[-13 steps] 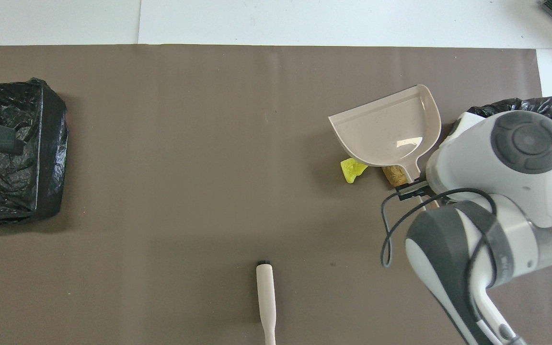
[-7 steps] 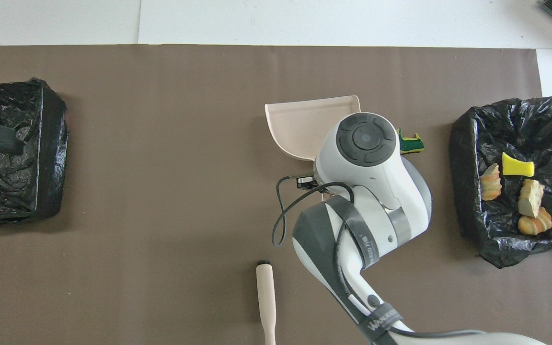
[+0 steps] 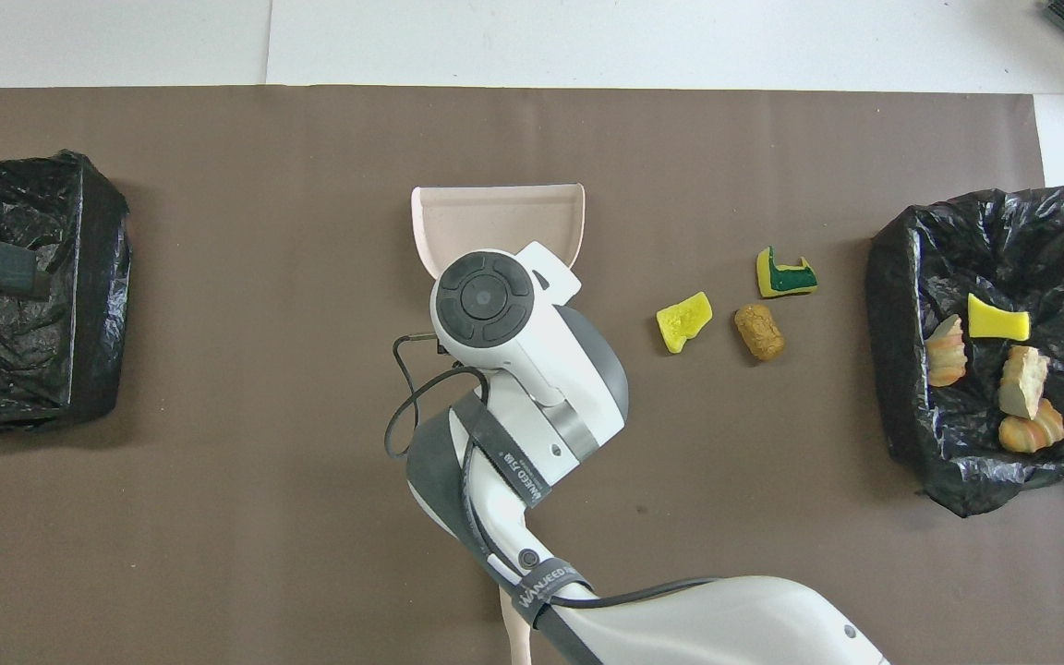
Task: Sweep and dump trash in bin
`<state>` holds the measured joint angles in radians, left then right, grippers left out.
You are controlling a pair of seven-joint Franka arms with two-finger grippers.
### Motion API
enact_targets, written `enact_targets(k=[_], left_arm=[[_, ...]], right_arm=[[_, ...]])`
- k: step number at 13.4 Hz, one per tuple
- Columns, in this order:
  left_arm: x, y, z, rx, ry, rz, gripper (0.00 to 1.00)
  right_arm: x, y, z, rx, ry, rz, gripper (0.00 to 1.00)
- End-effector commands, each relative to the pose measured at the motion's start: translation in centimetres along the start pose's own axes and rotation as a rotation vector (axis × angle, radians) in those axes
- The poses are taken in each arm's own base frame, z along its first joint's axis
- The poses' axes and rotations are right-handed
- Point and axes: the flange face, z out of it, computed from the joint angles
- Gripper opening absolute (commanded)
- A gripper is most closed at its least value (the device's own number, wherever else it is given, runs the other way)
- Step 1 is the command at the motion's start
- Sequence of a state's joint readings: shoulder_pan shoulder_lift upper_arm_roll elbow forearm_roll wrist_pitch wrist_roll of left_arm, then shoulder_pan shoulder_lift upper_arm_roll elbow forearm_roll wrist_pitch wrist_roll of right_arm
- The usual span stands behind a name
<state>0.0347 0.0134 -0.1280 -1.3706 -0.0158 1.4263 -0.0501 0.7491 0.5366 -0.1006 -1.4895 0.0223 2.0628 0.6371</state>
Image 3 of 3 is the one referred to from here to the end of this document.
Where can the chunky yellow sponge piece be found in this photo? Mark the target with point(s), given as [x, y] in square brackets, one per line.
[683, 321]

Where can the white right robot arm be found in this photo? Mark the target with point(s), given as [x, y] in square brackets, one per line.
[532, 369]

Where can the green and yellow sponge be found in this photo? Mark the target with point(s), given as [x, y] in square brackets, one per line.
[783, 277]

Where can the crumpled black bag bin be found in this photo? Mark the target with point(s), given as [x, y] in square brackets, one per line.
[911, 277]

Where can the pale pink plastic dustpan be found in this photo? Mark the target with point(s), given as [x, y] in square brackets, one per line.
[495, 222]

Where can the black bag covered box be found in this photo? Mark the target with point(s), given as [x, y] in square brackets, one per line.
[24, 369]

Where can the beige hand brush black bristles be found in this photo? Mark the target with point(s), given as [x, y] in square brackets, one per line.
[515, 637]

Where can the brown textured bread piece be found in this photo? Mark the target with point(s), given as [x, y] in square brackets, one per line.
[759, 332]

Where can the brown paper table mat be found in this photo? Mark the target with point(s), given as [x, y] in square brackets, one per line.
[218, 508]

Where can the beige fake bread piece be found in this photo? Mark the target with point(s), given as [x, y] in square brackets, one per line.
[946, 353]
[1023, 380]
[1033, 432]

